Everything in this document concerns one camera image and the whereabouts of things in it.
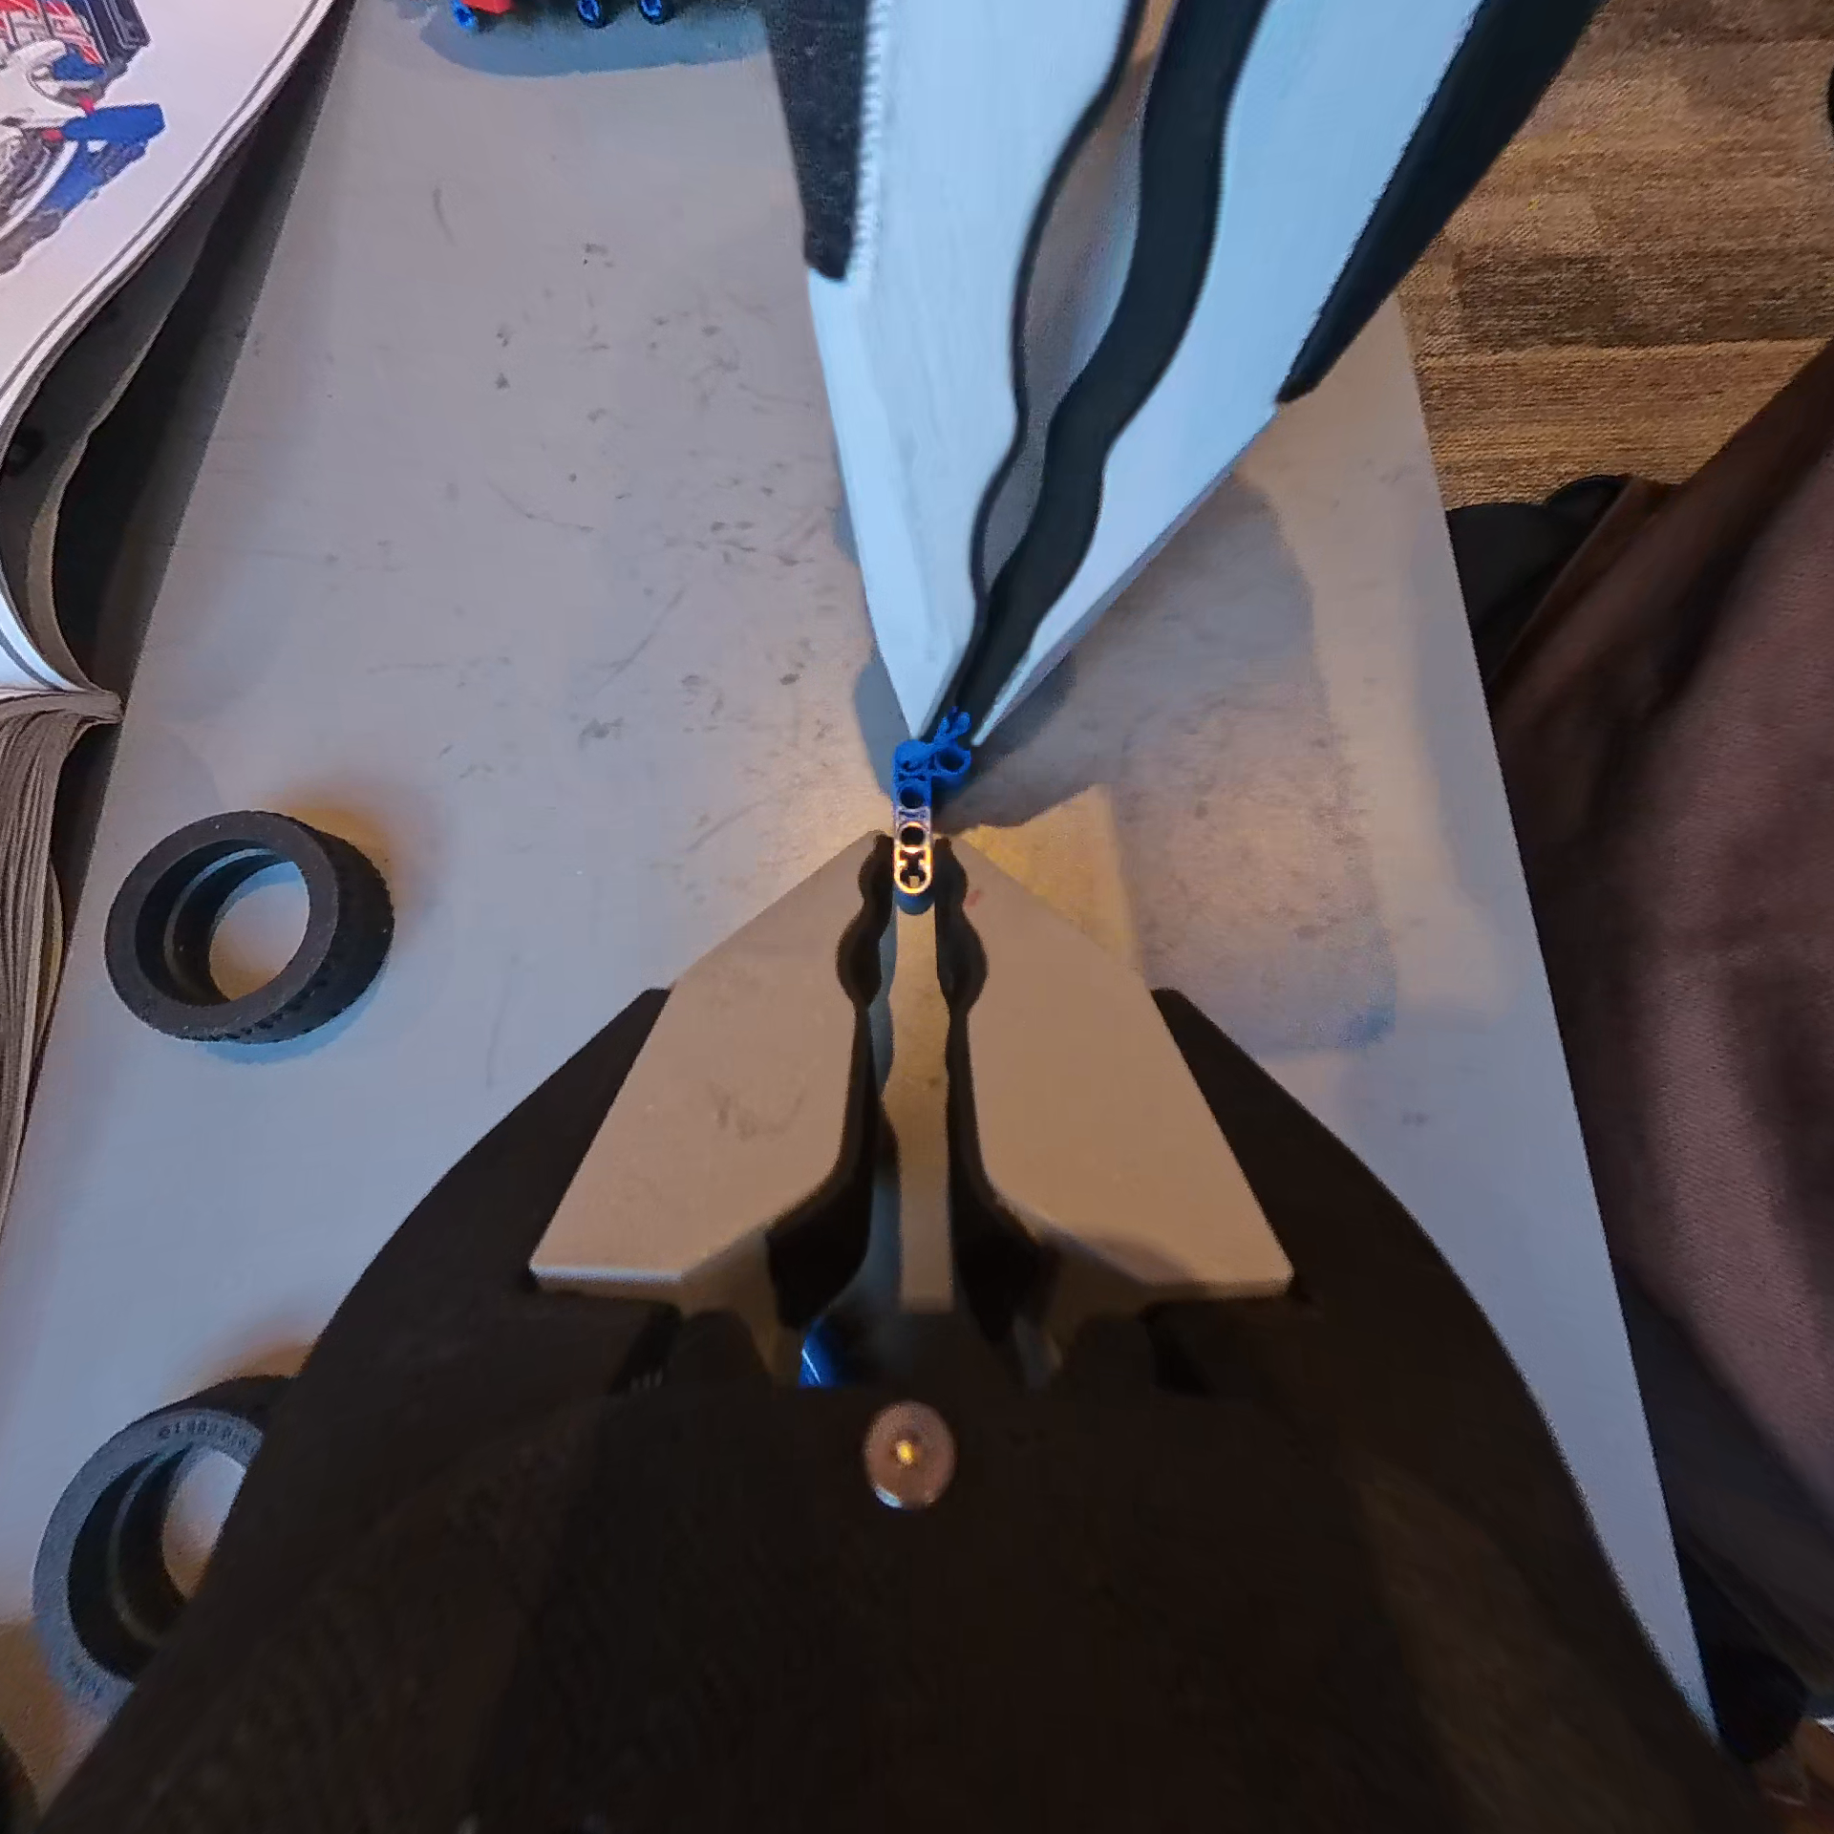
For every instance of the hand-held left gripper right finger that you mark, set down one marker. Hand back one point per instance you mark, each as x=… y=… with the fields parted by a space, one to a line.
x=1118 y=1148

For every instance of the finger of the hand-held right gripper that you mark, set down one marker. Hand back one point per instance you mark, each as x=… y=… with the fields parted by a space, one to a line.
x=931 y=358
x=1248 y=287

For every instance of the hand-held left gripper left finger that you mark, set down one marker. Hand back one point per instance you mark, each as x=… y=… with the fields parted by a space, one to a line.
x=701 y=1132

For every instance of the toy brick race car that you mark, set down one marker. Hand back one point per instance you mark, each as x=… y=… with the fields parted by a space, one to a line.
x=493 y=10

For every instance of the blue L-shaped beam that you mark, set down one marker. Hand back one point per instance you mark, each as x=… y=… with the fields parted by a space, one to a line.
x=899 y=767

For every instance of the black rubber tyre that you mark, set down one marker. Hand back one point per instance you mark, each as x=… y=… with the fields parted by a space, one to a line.
x=351 y=918
x=72 y=1578

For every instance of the grey desk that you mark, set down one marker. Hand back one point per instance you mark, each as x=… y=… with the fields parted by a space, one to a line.
x=573 y=430

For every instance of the black backpack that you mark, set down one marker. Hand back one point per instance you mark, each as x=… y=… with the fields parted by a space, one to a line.
x=1518 y=573

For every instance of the open instruction booklet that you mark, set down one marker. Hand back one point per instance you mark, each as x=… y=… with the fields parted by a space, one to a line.
x=215 y=115

